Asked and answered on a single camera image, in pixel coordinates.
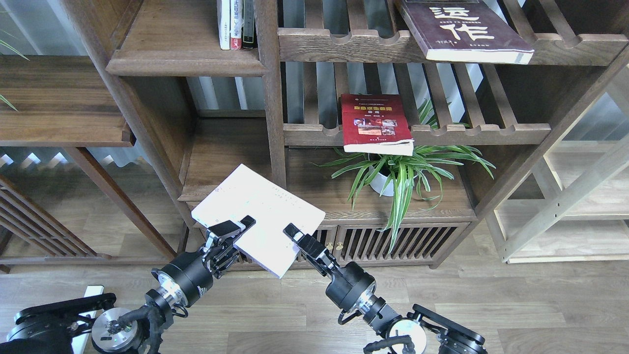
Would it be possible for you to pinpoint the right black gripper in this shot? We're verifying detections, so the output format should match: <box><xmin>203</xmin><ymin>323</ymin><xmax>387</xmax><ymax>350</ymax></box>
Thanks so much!
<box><xmin>283</xmin><ymin>223</ymin><xmax>375</xmax><ymax>312</ymax></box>

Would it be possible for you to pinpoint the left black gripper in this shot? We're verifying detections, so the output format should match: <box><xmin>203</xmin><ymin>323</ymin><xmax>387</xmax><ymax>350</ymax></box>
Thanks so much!
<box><xmin>151</xmin><ymin>215</ymin><xmax>256</xmax><ymax>307</ymax></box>

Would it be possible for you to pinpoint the white lavender book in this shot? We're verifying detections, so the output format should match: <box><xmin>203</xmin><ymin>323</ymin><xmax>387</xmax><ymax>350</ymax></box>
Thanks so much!
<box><xmin>191</xmin><ymin>164</ymin><xmax>325</xmax><ymax>278</ymax></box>

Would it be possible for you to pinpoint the dark maroon book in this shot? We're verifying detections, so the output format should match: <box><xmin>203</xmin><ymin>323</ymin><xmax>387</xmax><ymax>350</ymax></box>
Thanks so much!
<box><xmin>395</xmin><ymin>0</ymin><xmax>535</xmax><ymax>64</ymax></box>

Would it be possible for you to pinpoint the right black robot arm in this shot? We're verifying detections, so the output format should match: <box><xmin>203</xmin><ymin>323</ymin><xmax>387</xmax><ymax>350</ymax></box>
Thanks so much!
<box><xmin>284</xmin><ymin>224</ymin><xmax>486</xmax><ymax>354</ymax></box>

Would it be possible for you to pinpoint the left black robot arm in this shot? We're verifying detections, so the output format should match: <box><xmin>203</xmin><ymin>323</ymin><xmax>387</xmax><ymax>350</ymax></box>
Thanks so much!
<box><xmin>1</xmin><ymin>215</ymin><xmax>256</xmax><ymax>354</ymax></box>

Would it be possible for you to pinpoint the white plant pot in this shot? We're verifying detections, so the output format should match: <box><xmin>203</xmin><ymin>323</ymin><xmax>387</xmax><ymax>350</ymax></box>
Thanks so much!
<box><xmin>368</xmin><ymin>158</ymin><xmax>395</xmax><ymax>197</ymax></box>

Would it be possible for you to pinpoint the green spider plant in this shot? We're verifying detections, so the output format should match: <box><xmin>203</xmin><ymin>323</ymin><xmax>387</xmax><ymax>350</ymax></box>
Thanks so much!
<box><xmin>324</xmin><ymin>126</ymin><xmax>494</xmax><ymax>250</ymax></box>

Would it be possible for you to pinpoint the dark wooden bookshelf cabinet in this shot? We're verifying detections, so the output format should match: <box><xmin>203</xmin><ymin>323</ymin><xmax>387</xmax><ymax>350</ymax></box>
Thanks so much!
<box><xmin>61</xmin><ymin>0</ymin><xmax>628</xmax><ymax>267</ymax></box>

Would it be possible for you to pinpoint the white table leg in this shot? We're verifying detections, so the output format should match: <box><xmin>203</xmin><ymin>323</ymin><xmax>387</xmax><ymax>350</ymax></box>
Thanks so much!
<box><xmin>71</xmin><ymin>285</ymin><xmax>105</xmax><ymax>354</ymax></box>

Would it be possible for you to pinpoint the black upright book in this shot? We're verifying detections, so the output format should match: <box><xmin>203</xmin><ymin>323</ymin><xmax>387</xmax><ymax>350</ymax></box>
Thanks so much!
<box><xmin>242</xmin><ymin>0</ymin><xmax>257</xmax><ymax>49</ymax></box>

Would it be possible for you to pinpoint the red white upright book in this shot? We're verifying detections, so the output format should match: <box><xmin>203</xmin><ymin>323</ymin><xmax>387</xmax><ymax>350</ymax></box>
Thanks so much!
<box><xmin>229</xmin><ymin>0</ymin><xmax>243</xmax><ymax>50</ymax></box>

